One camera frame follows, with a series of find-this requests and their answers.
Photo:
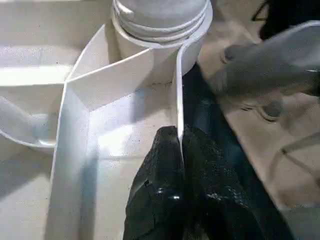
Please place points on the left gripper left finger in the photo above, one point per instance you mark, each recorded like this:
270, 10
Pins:
160, 187

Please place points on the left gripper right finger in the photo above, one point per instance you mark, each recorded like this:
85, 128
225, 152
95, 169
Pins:
212, 190

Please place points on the white plastic table top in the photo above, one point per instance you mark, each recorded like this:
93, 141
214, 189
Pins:
112, 100

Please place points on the white plastic table leg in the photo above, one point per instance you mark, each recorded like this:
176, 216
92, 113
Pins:
160, 17

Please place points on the black work mat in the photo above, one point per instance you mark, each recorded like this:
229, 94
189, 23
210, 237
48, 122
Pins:
220, 120

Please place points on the grey shoe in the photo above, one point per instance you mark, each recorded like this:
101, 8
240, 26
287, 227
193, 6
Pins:
273, 110

